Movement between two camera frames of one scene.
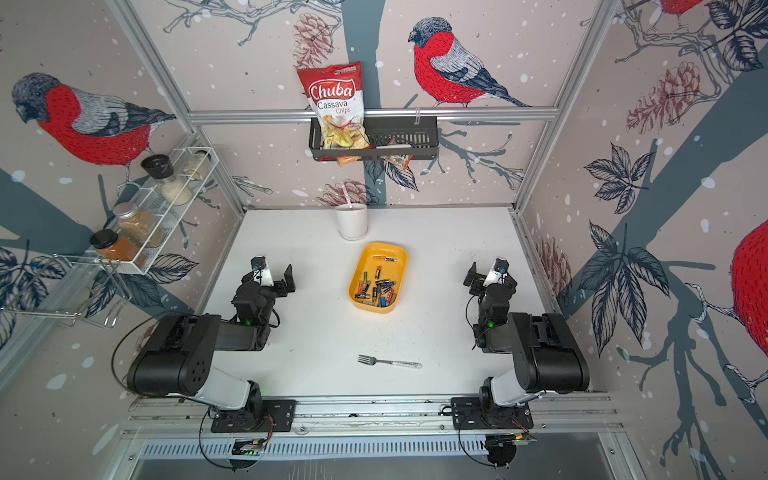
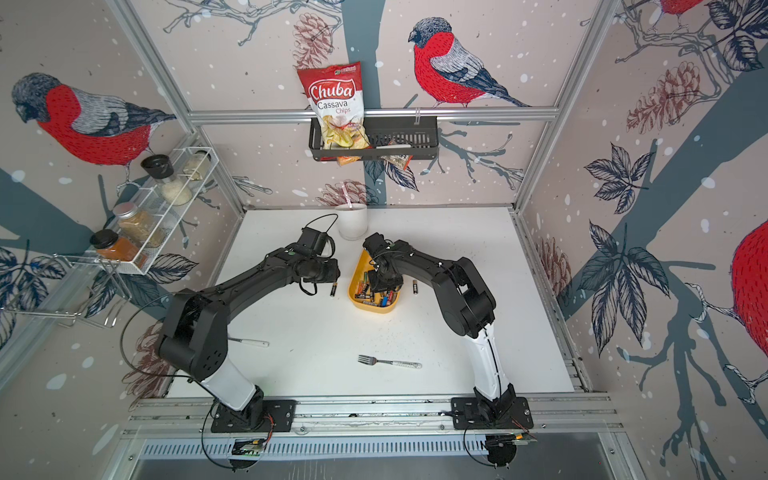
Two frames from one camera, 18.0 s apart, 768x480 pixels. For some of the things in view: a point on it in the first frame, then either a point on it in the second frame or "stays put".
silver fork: x=370 y=361 stays put
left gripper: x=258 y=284 to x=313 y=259
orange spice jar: x=108 y=244 stays put
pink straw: x=346 y=195 stays put
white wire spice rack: x=141 y=224 stays put
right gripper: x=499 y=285 to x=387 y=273
